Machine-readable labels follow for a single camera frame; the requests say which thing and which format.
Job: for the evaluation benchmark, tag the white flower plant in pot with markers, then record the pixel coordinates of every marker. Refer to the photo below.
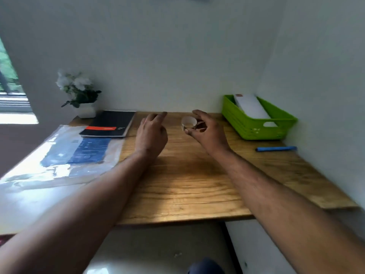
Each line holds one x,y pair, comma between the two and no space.
85,111

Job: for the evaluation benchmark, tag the blue pen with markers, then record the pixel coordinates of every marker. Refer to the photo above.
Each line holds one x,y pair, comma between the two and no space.
275,148

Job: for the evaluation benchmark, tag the person's right leg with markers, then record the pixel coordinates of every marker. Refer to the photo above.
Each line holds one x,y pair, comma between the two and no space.
205,268

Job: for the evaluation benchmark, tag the green plastic basket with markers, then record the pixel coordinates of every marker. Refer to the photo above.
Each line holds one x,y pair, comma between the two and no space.
248,131

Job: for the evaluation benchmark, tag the clear plastic wrapper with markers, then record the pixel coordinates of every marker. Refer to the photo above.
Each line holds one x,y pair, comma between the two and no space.
42,168

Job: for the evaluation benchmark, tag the person's right hand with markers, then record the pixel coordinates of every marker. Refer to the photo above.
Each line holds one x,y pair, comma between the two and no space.
212,136

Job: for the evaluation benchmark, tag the person's left hand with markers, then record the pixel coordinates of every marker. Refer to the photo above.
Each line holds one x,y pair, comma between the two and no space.
151,139

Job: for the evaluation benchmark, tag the white paper envelope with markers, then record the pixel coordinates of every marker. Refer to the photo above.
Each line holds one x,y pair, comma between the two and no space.
252,108

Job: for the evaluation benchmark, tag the person's right forearm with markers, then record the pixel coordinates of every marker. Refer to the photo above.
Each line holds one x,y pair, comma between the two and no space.
285,214

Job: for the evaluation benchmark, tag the black table leg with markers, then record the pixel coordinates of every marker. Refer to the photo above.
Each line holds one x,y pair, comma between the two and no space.
231,248

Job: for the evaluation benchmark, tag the person's left forearm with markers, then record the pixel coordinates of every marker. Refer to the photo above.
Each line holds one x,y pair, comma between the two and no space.
74,219

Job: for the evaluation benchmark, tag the grey window frame rail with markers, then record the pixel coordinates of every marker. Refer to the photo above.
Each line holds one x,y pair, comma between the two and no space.
14,102

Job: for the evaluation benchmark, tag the patterned tape roll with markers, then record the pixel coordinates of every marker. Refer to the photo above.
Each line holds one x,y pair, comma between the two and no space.
188,122

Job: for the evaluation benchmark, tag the black notebook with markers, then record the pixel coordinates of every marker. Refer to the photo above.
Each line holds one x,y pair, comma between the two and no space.
114,121

